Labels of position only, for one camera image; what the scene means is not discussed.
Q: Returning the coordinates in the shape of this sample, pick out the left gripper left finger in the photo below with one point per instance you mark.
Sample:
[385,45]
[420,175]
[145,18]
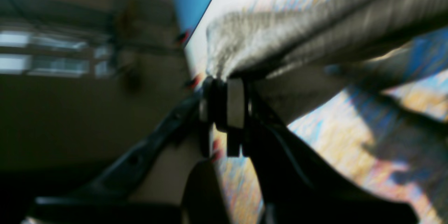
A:
[166,178]

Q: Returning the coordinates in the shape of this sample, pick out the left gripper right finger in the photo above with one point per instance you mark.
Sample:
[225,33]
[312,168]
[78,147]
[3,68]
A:
[297,185]

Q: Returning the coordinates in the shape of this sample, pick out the grey t-shirt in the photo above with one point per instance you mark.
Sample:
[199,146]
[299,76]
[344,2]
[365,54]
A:
[282,52]

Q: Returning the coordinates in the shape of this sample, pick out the patterned tablecloth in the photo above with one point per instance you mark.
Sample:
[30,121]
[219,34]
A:
[380,120]

